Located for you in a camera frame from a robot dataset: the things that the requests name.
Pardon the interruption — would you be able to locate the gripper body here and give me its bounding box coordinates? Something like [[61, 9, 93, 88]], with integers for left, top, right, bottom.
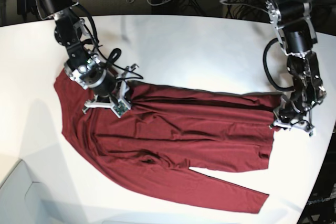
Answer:
[[288, 84, 327, 112], [64, 53, 120, 90]]

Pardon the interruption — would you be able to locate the dark red long-sleeve t-shirt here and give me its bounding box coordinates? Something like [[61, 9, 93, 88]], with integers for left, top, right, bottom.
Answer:
[[54, 73, 280, 214]]

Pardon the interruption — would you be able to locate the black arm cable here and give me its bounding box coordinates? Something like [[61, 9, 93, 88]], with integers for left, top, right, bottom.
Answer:
[[263, 39, 295, 92]]

